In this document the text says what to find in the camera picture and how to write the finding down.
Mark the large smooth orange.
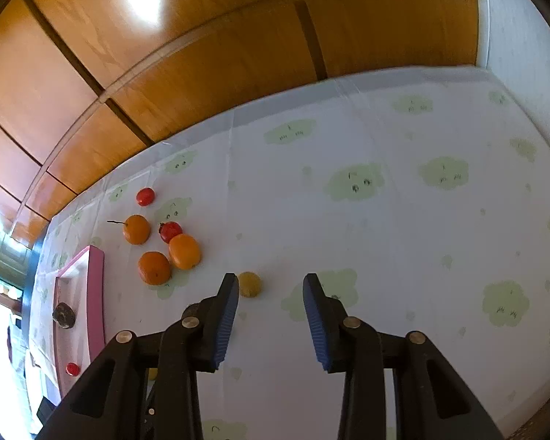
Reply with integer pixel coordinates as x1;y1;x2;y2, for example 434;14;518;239
168;234;202;270

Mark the white cloud print tablecloth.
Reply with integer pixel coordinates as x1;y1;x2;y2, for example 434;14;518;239
25;66;550;440

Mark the wooden panelled cabinet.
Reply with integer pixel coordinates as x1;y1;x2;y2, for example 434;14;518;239
0;0;480;248

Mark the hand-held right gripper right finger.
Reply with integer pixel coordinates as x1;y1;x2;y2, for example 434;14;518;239
302;273;505;440

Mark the small yellow-green fruit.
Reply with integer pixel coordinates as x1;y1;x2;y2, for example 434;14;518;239
238;272;262;298

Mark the red tomato with dark calyx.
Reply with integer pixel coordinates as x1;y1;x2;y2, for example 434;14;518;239
159;221;183;243

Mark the round orange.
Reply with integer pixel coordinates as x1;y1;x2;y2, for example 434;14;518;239
138;251;172;285

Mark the pink tray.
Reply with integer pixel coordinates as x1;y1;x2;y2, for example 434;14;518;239
52;245;106;399

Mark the orange with thin stem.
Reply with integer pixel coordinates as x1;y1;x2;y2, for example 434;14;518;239
107;214;151;245

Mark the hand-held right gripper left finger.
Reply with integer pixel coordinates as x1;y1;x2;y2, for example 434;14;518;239
36;272;240;440

